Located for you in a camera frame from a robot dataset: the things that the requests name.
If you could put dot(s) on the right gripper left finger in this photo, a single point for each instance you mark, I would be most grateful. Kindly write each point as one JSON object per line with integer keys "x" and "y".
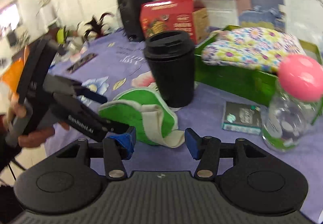
{"x": 117, "y": 148}

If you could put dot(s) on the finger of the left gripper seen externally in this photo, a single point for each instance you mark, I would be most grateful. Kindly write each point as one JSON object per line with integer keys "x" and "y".
{"x": 89, "y": 122}

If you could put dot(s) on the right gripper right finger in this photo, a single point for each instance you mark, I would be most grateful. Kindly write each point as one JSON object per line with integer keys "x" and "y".
{"x": 206, "y": 150}

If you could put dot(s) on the green oven mitt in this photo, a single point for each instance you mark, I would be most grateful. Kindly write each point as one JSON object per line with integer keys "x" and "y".
{"x": 144, "y": 109}

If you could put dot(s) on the floral patterned oven mitt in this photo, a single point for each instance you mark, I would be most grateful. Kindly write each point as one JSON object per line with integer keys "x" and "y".
{"x": 253, "y": 48}

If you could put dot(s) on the person's left hand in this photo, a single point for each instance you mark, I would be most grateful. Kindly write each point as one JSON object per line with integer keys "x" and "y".
{"x": 32, "y": 140}

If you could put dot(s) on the small teal card box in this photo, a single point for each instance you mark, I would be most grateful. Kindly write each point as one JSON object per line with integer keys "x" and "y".
{"x": 242, "y": 118}

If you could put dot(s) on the dark red feather plant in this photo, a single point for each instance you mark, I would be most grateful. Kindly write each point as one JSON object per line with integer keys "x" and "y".
{"x": 98, "y": 28}

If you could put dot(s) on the green open box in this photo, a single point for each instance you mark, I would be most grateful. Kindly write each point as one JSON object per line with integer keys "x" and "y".
{"x": 255, "y": 85}

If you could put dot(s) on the clear jar pink lid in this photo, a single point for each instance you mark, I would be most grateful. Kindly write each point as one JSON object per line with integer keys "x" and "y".
{"x": 296, "y": 103}

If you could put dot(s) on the black coffee cup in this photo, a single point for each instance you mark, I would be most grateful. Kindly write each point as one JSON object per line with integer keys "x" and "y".
{"x": 170, "y": 56}

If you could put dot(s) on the black portable speaker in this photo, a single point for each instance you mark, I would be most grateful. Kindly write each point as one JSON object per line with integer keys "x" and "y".
{"x": 130, "y": 15}

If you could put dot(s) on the red cardboard snack box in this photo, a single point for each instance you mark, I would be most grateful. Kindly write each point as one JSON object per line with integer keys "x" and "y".
{"x": 190, "y": 16}

